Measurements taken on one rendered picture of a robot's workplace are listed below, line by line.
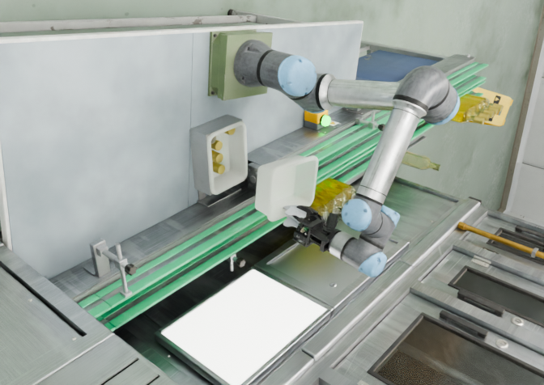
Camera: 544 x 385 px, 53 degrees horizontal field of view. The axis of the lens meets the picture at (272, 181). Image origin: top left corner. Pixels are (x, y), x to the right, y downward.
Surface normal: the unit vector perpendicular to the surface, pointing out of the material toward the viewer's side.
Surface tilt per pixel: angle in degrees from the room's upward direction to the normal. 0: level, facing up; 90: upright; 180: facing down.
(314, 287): 90
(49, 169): 0
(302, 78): 8
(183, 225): 90
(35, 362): 90
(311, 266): 90
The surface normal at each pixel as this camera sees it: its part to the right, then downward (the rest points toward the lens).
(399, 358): -0.01, -0.88
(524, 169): -0.66, 0.36
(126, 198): 0.75, 0.31
